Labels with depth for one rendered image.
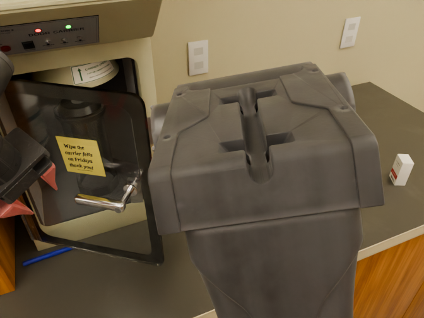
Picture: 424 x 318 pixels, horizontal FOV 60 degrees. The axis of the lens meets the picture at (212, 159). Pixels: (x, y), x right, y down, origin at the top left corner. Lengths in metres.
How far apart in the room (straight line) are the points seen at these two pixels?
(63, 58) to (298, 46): 0.96
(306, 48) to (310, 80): 1.31
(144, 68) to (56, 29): 0.20
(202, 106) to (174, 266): 0.72
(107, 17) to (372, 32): 1.25
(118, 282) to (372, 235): 0.61
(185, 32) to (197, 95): 1.05
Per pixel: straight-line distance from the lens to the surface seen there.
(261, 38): 1.36
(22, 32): 0.62
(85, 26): 0.62
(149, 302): 0.83
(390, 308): 1.54
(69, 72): 0.75
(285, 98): 0.16
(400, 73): 1.93
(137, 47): 0.73
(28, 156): 0.50
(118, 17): 0.62
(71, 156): 0.68
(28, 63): 0.72
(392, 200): 1.12
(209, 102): 0.17
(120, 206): 0.63
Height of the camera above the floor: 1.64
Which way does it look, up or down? 38 degrees down
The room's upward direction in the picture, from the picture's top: straight up
